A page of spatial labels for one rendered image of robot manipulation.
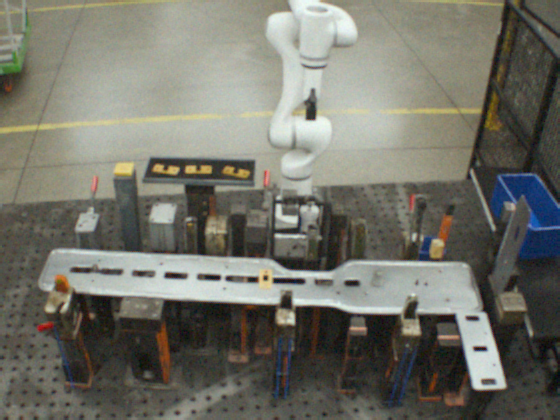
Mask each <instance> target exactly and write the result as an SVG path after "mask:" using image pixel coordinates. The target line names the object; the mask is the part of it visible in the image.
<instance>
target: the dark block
mask: <svg viewBox="0 0 560 420"><path fill-rule="evenodd" d="M348 216H349V214H348V206H347V202H331V207H330V227H329V235H328V244H327V254H326V262H325V271H324V272H331V271H333V270H335V269H337V268H338V267H339V266H340V258H341V250H342V243H343V235H344V233H345V230H346V229H347V224H348Z"/></svg>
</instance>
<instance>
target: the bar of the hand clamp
mask: <svg viewBox="0 0 560 420"><path fill-rule="evenodd" d="M426 203H427V197H426V195H414V207H413V213H412V219H411V225H410V231H409V238H410V240H409V246H411V241H412V236H413V233H417V236H416V238H417V241H416V242H415V244H416V246H419V242H420V237H421V231H422V226H423V220H424V214H425V209H426V208H427V204H426Z"/></svg>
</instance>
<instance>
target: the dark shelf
mask: <svg viewBox="0 0 560 420"><path fill-rule="evenodd" d="M470 174H471V176H472V178H473V180H474V182H475V185H476V187H477V190H478V192H479V194H480V197H481V198H480V199H481V202H482V204H483V206H484V209H485V211H486V214H487V216H488V218H489V222H490V225H491V227H492V229H493V232H494V230H496V225H497V222H498V219H497V216H496V214H495V213H494V211H493V210H492V208H491V207H490V204H491V200H492V197H493V194H494V191H495V188H496V183H497V177H498V175H508V174H523V173H522V172H521V170H520V169H516V168H509V167H495V166H473V165H472V166H471V168H470ZM515 265H516V266H517V269H518V273H519V278H518V281H517V283H516V285H515V287H514V291H515V293H521V295H522V296H523V301H524V303H525V305H526V309H527V310H526V313H525V317H524V320H525V322H526V324H527V326H526V327H527V329H528V331H529V335H530V338H531V339H532V343H555V342H560V256H555V257H540V258H528V259H525V260H524V259H521V258H520V255H519V254H518V257H517V260H516V262H515Z"/></svg>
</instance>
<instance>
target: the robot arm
mask: <svg viewBox="0 0 560 420"><path fill-rule="evenodd" d="M287 1H288V3H289V5H290V7H291V9H292V12H282V13H276V14H273V15H271V16H270V18H268V20H267V22H266V26H265V33H266V35H265V37H266V39H267V41H269V42H270V44H271V45H272V46H273V47H274V48H275V50H276V51H277V52H278V53H279V55H280V56H281V58H282V62H283V90H282V96H281V99H280V102H279V105H278V107H277V109H276V111H275V113H274V114H273V116H272V118H271V120H270V123H269V125H268V129H267V139H268V142H269V144H270V145H271V146H272V147H273V148H276V149H280V150H289V149H295V150H293V151H291V152H289V153H288V154H286V155H284V156H283V157H282V160H281V176H280V195H279V196H277V197H276V199H281V195H282V188H288V189H298V195H304V194H305V193H308V194H312V177H313V164H314V161H315V160H316V158H318V157H319V156H320V155H321V154H322V153H323V152H324V151H325V149H326V148H327V147H328V146H329V144H330V142H331V140H332V135H333V129H332V125H331V123H330V121H329V120H328V119H327V118H326V117H323V116H318V115H317V101H318V100H319V99H320V93H321V90H320V86H321V77H322V68H324V67H326V66H327V63H329V55H330V48H333V47H349V46H351V45H353V44H354V43H356V41H357V38H358V31H357V27H356V25H355V24H354V22H353V20H352V19H351V18H350V16H349V15H348V14H347V13H346V12H345V11H344V10H343V9H341V8H339V7H335V6H331V5H327V4H323V3H320V2H319V0H287ZM293 41H300V48H299V51H298V50H297V49H296V48H295V47H294V46H293ZM304 101H305V106H307V108H306V116H292V113H293V111H294V110H295V109H296V108H297V107H298V106H299V105H301V104H302V103H303V102H304ZM275 218H276V219H277V220H279V221H281V222H283V223H287V224H292V225H297V220H298V213H297V216H281V205H276V217H275Z"/></svg>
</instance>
